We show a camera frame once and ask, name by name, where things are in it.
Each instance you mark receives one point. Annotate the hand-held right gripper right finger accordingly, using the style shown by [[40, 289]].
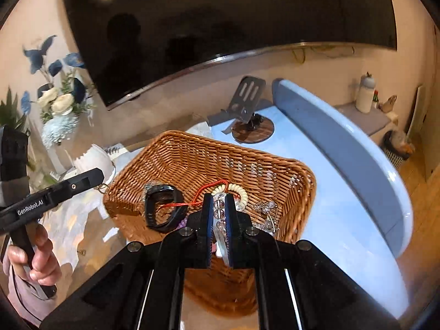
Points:
[[232, 240]]

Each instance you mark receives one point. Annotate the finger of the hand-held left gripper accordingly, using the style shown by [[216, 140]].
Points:
[[77, 185]]

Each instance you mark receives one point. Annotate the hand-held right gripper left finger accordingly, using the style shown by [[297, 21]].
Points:
[[205, 233]]

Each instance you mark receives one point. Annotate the silver metal hair clip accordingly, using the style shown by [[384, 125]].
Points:
[[271, 225]]

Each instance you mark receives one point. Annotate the brown wicker basket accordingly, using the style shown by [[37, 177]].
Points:
[[206, 158]]

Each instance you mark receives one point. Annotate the person's left forearm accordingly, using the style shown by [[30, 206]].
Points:
[[24, 299]]

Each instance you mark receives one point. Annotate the person's left hand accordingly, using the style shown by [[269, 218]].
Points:
[[46, 264]]

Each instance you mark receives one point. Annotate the small gold clasp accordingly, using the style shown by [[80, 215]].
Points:
[[102, 189]]

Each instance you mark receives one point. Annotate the white ribbed vase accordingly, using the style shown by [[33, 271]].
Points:
[[94, 163]]

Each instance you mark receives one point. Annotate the silver rhinestone brooch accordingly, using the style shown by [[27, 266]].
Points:
[[264, 207]]

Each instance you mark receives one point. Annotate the striped paper pad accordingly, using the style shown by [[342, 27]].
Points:
[[113, 149]]

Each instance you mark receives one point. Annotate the green leafy plant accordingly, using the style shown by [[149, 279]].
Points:
[[12, 113]]

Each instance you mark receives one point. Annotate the black wristwatch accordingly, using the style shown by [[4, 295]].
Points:
[[149, 209]]

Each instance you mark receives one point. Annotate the artificial flower bouquet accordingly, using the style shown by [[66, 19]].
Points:
[[60, 103]]

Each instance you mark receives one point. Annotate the metal tablet stand wooden base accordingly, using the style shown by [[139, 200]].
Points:
[[252, 129]]

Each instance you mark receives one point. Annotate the light blue curved backboard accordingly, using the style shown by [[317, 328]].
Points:
[[343, 137]]

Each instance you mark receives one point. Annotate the side shelf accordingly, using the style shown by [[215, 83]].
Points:
[[361, 118]]

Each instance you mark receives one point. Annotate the patterned waste bin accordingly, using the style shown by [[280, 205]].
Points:
[[398, 149]]

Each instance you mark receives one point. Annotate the white bottle with lid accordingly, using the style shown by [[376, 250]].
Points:
[[365, 98]]

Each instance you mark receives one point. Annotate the small red capped bottle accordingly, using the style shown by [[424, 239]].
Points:
[[375, 101]]

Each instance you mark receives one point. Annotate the small tan bag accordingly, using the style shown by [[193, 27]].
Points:
[[388, 105]]

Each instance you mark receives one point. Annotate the black flat television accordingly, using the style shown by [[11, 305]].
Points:
[[223, 13]]

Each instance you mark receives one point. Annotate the white leaning panel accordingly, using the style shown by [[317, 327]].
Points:
[[418, 110]]

